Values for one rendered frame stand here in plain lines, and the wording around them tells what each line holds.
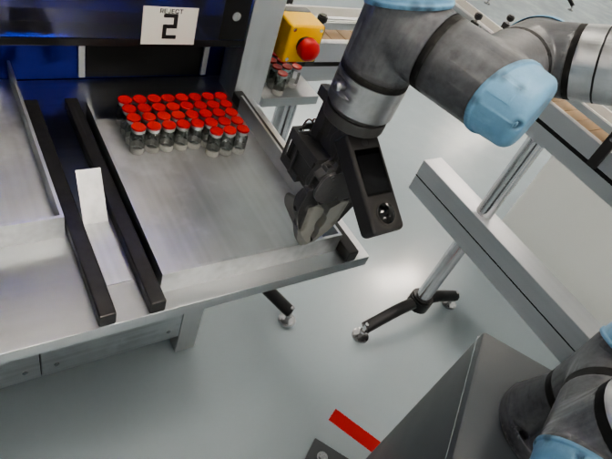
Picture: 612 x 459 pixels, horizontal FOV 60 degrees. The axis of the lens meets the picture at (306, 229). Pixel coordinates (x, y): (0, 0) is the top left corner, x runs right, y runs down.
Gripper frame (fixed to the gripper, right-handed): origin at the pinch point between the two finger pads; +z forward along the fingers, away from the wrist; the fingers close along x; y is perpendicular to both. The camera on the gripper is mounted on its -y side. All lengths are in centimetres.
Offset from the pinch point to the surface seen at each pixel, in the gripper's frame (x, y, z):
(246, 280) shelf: 8.3, -0.8, 4.8
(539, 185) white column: -145, 35, 47
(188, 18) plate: 3.8, 38.3, -9.5
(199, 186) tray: 7.5, 17.2, 5.1
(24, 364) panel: 30, 36, 78
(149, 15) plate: 9.8, 38.4, -9.7
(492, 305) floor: -133, 13, 90
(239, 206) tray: 3.3, 11.9, 4.8
